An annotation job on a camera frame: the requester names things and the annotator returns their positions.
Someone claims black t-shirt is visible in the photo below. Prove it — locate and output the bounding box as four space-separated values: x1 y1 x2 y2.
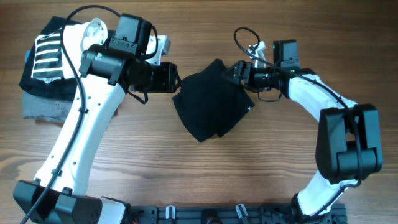
173 59 255 142

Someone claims left black camera cable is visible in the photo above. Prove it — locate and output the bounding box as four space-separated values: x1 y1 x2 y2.
19 4 159 224

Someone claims white striped folded garment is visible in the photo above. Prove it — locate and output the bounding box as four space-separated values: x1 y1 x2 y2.
30 17 109 84

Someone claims black folded garment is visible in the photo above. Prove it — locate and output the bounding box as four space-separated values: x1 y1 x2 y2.
19 16 116 101

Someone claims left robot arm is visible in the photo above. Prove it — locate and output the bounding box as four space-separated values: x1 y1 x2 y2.
13 14 180 223

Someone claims grey folded garment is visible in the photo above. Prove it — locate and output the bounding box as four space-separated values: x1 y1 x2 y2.
22 91 72 123

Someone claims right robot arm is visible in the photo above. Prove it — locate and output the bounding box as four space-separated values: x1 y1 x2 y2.
222 40 383 223

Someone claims right black camera cable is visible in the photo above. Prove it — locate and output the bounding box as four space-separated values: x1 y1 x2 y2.
233 26 364 218

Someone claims black camera cable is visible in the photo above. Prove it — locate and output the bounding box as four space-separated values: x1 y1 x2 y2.
19 4 159 224
233 26 364 218

